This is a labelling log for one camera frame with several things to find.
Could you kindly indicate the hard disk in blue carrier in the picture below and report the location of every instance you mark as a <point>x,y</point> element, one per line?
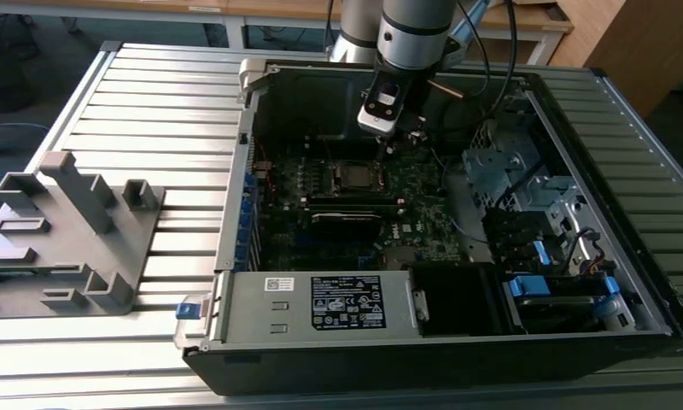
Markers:
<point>526,285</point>

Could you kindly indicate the graphics card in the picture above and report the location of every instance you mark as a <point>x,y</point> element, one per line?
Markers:
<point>343,230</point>

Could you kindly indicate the black open PC case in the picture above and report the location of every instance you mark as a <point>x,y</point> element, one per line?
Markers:
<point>432,363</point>

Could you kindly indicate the chipset heatsink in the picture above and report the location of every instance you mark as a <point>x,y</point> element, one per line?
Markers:
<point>399,255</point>

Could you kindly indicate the grey plastic parts rack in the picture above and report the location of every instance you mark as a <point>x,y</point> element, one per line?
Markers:
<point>125,256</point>

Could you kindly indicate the silver CPU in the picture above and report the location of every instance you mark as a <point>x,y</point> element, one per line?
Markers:
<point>359,176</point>

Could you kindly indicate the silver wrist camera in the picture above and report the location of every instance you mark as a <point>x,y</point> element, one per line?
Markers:
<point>383,107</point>

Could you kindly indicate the wooden desk white frame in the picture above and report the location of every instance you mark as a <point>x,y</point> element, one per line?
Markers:
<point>119,5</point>
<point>528,25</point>

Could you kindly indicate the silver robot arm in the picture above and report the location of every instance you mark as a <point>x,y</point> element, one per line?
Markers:
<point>412,25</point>

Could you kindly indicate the black office chair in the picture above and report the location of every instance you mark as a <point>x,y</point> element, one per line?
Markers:
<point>5,64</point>

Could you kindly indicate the blue disk carrier latch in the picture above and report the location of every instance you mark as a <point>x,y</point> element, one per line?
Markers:
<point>540,252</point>

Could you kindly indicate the silver metal disk bay cage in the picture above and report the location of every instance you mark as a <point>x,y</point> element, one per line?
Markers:
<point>483,166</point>

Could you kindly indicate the blue case release latch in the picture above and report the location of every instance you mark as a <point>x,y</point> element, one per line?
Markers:
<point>186,311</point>

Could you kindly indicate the green RAM stick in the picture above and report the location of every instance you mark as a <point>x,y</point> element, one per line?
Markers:
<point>17,271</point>

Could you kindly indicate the green Dell motherboard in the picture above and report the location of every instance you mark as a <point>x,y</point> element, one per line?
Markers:
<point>426,213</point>

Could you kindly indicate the grey power supply unit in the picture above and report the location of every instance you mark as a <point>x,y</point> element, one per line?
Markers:
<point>261,316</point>

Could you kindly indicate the wooden cabinet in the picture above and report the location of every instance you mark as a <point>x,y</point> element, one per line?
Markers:
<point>648,42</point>

